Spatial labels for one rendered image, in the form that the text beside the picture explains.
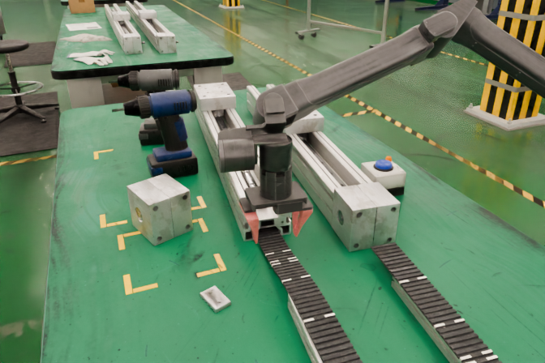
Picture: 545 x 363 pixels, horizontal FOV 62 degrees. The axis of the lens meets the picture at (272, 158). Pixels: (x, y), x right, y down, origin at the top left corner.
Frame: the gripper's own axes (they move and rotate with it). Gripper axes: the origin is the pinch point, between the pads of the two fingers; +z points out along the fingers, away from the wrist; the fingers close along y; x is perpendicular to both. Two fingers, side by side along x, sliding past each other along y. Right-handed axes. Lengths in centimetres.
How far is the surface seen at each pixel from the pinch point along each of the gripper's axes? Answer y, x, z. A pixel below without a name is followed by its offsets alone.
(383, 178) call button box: -30.0, -13.7, -0.6
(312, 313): 0.1, 19.8, 1.1
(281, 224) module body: -3.0, -5.9, 2.1
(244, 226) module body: 4.5, -7.0, 1.8
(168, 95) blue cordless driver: 15.2, -39.6, -16.9
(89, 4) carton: 58, -378, -3
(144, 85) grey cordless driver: 20, -62, -14
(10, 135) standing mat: 123, -292, 80
